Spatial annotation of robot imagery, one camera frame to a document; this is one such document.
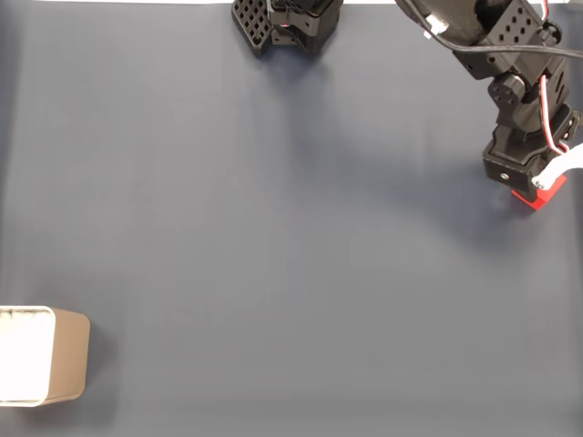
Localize black camera cable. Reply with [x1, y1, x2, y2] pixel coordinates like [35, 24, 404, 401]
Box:
[394, 0, 583, 59]

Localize red white servo cable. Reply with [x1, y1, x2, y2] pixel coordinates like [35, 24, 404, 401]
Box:
[538, 0, 570, 155]

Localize red cube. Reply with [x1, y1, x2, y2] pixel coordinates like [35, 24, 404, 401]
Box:
[509, 174, 568, 214]

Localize white cable tie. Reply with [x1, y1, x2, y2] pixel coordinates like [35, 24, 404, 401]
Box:
[424, 14, 446, 41]

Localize beige box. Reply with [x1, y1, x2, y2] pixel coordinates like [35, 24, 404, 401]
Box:
[0, 305, 91, 407]

